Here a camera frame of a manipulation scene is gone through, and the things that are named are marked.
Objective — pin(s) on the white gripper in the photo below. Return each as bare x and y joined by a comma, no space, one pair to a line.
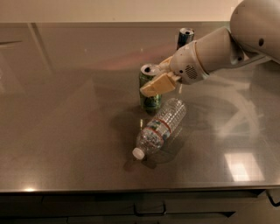
184,63

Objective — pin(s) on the black drawer handle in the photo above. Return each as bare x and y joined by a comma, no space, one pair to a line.
146,210

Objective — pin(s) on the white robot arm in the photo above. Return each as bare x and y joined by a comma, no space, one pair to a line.
253,33

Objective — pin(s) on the blue silver energy drink can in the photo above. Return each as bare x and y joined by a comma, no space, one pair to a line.
185,36

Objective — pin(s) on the clear plastic water bottle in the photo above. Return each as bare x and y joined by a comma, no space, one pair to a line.
157,131

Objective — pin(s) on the black handle at right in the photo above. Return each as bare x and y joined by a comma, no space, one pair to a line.
271,201

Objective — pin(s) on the green soda can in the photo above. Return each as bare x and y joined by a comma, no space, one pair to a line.
147,73

